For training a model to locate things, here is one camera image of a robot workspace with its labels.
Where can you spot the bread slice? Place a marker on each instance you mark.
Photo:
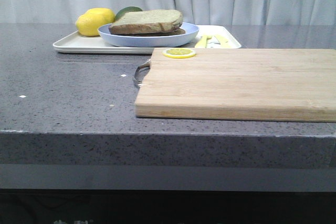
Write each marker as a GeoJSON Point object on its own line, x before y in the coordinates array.
{"type": "Point", "coordinates": [147, 22]}
{"type": "Point", "coordinates": [172, 33]}

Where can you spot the light blue round plate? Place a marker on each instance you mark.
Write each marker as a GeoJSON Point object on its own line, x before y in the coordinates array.
{"type": "Point", "coordinates": [191, 31]}

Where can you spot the white rectangular tray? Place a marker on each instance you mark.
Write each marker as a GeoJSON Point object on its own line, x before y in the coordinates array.
{"type": "Point", "coordinates": [78, 44]}

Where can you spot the lemon slice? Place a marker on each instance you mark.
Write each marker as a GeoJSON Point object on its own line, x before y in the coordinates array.
{"type": "Point", "coordinates": [179, 53]}

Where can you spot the yellow plastic fork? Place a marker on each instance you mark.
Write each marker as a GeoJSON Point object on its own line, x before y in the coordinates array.
{"type": "Point", "coordinates": [202, 43]}

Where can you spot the yellow plastic knife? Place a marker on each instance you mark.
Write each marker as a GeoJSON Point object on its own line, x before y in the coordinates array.
{"type": "Point", "coordinates": [222, 41]}

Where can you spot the wooden cutting board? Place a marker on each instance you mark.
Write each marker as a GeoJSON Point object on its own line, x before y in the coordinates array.
{"type": "Point", "coordinates": [241, 84]}

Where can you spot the green lime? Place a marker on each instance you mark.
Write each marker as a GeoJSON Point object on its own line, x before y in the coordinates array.
{"type": "Point", "coordinates": [127, 10]}

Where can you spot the rear yellow lemon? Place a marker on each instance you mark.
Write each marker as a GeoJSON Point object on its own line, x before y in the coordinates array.
{"type": "Point", "coordinates": [107, 13]}

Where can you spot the yellow lemon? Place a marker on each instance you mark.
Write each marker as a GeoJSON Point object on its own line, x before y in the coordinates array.
{"type": "Point", "coordinates": [107, 13]}
{"type": "Point", "coordinates": [88, 24]}

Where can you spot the front yellow lemon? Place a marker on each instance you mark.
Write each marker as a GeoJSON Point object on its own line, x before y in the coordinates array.
{"type": "Point", "coordinates": [88, 24]}

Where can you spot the metal cutting board handle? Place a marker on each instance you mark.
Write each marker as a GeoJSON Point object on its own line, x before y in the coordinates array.
{"type": "Point", "coordinates": [140, 73]}

